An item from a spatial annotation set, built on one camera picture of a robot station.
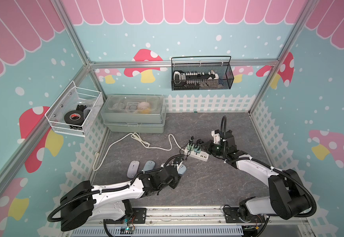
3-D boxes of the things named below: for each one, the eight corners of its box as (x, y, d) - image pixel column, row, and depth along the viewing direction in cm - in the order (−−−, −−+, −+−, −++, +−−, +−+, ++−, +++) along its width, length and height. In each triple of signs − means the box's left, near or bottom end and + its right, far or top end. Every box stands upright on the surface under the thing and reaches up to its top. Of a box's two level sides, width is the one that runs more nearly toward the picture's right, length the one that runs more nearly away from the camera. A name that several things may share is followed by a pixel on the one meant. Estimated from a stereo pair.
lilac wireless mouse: (127, 177, 89) (126, 176, 87) (130, 161, 95) (129, 160, 93) (137, 177, 89) (136, 176, 87) (140, 161, 95) (139, 160, 93)
